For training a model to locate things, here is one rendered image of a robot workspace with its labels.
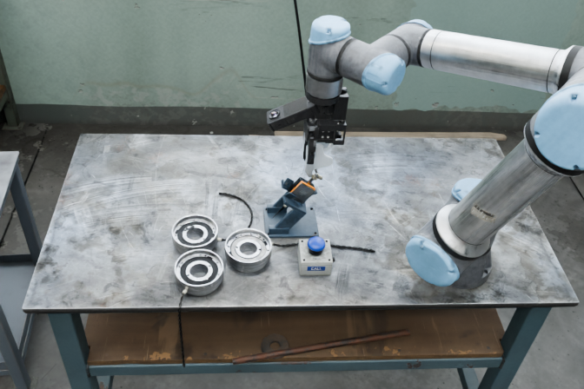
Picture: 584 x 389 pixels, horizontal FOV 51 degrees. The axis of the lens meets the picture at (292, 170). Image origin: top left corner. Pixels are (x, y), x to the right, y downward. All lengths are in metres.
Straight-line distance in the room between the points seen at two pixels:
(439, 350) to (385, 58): 0.81
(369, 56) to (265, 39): 1.78
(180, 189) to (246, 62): 1.45
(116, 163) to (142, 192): 0.14
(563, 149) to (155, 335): 1.06
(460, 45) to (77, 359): 1.09
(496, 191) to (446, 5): 1.93
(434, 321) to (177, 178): 0.77
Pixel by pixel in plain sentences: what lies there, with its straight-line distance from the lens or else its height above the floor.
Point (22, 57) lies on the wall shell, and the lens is 3.11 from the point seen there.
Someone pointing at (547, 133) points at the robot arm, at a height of 1.35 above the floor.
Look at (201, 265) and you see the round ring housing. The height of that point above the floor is 0.82.
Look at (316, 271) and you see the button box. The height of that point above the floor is 0.82.
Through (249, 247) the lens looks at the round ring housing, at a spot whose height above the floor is 0.81.
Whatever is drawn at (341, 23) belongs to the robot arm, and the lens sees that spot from 1.18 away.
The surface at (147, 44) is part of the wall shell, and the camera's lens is 2.93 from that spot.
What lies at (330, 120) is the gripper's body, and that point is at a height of 1.12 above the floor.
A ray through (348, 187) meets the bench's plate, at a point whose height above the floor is 0.80.
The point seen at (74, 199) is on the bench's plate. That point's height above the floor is 0.80.
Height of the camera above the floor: 1.86
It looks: 40 degrees down
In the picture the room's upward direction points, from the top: 5 degrees clockwise
